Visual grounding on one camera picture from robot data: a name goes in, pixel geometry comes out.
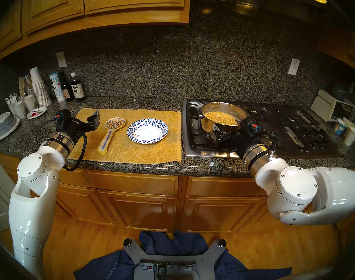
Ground dark range hood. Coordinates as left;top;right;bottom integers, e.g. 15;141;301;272
191;0;329;23

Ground thick black coiled cable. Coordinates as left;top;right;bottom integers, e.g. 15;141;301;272
62;134;88;172

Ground wooden base cabinets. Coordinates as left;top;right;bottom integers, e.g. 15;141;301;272
0;150;355;233

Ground colourful ceramic spoon rest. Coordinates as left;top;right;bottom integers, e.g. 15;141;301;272
97;117;127;154

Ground dark grey kettle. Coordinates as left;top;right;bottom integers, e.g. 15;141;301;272
331;83;347;101

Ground white toaster oven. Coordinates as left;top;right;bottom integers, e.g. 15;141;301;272
310;89;355;123

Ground blue denim cloth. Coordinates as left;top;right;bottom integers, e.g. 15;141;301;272
74;230;292;280

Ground grey speckled bowl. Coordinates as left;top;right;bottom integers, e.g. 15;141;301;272
0;112;14;134

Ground grey power strip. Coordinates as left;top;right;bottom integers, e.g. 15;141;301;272
139;261;197;272

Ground wooden chopsticks bundle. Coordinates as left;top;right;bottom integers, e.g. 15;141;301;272
18;76;33;96

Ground white paper cup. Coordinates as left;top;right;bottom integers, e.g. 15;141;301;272
344;126;355;146
21;94;37;111
8;101;27;119

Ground soy sauce bottle white cap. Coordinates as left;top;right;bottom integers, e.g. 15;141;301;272
70;72;86;102

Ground black cable with metal plug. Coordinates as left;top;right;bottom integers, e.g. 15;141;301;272
269;132;279;159

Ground printed paper cup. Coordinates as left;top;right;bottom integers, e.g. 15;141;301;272
334;118;348;136

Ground dark wooden wall cabinet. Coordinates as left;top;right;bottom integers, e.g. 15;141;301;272
316;29;355;76

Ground blue white paper bowl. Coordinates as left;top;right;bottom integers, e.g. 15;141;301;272
127;118;169;144

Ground black gas stovetop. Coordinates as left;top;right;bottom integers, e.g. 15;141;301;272
182;99;346;160

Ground yellow terry towel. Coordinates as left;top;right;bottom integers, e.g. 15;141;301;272
68;108;182;165

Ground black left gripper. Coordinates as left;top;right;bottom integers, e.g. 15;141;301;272
54;109;101;143

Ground stainless steel saucepan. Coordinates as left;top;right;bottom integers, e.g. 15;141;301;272
189;101;249;143

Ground stack of white paper cups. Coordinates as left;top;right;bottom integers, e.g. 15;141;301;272
29;67;52;107

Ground white salt canister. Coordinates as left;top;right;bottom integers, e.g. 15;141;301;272
49;72;66;102

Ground light wooden wall cabinet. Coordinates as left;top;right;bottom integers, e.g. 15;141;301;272
0;0;191;62

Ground grey robot base frame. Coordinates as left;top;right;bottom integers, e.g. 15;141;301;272
123;239;227;280

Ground dark bottle brown label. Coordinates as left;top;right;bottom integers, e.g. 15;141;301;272
59;72;75;102

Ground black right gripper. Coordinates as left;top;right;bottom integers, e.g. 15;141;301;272
212;119;271;159

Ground thin black cable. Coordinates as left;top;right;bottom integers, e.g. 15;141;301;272
35;119;57;147

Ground cooked oatmeal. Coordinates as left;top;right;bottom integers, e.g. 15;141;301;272
205;111;238;126

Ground small white saucer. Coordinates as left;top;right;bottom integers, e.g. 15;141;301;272
26;107;47;119

